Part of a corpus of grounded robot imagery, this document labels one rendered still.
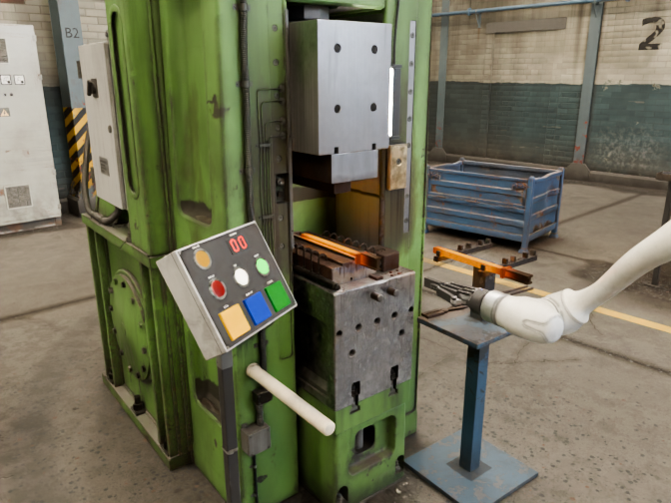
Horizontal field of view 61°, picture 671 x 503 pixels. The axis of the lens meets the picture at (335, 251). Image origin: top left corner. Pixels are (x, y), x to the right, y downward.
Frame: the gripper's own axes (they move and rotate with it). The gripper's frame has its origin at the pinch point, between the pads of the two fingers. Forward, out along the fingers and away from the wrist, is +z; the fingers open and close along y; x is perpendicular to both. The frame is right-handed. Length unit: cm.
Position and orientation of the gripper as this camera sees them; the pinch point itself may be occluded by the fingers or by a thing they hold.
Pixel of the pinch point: (433, 284)
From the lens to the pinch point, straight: 177.1
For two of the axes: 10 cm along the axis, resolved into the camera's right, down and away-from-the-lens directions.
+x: 0.0, -9.6, -2.9
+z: -6.1, -2.3, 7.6
